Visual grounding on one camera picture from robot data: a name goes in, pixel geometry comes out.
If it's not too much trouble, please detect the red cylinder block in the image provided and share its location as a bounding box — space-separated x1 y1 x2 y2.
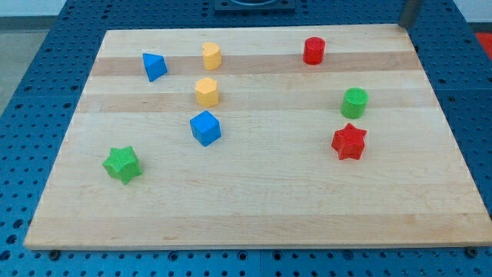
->
303 37 326 65

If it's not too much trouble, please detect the red star block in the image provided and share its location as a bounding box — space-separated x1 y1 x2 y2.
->
331 123 367 160

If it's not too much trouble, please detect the blue triangle block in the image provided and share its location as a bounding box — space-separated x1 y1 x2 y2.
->
142 53 168 82

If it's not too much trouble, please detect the grey metal rod tool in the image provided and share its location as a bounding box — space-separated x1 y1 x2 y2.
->
397 0 424 29

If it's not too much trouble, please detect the yellow heart block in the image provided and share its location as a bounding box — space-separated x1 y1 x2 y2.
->
202 42 222 70

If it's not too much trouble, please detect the wooden board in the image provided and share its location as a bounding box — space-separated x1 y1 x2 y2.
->
24 24 491 251

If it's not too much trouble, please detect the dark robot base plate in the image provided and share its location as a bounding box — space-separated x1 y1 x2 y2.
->
212 0 296 12

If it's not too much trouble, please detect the yellow hexagon block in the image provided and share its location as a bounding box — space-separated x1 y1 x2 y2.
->
195 78 220 107

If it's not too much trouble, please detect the green star block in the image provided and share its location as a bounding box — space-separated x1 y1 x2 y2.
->
102 146 142 185

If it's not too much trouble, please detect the blue cube block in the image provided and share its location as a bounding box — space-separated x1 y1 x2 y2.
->
190 111 221 147

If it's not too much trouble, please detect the green cylinder block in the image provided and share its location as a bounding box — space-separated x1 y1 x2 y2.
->
341 88 369 119

